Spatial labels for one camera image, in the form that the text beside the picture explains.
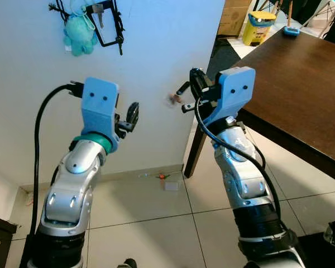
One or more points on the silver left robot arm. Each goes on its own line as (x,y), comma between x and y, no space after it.
(78,167)

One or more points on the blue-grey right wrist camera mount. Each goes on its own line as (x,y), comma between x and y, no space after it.
(234,89)

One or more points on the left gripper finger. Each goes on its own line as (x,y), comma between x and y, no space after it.
(133,113)

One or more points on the black robot foot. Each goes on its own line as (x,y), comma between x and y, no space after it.
(128,263)

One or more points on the small orange floor item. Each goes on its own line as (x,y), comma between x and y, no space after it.
(162,176)

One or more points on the small blue flat object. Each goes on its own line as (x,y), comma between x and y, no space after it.
(291,32)

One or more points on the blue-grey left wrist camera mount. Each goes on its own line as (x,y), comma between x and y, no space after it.
(99,103)

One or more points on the black framed card holder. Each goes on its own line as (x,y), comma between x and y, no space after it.
(109,25)

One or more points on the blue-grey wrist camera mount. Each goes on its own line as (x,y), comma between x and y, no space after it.
(234,89)
(99,103)

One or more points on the dark grey floor mat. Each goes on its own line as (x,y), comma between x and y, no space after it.
(226,56)

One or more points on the dark wooden cabinet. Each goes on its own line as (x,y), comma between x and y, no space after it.
(0,245)

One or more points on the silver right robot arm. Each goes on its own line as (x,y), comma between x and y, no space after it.
(237,156)

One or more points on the silver key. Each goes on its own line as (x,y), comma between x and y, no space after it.
(99,11)

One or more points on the dark brown wooden table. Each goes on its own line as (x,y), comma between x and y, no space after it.
(296,95)

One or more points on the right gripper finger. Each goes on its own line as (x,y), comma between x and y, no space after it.
(199,81)

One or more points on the brown cardboard box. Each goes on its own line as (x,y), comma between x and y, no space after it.
(234,17)

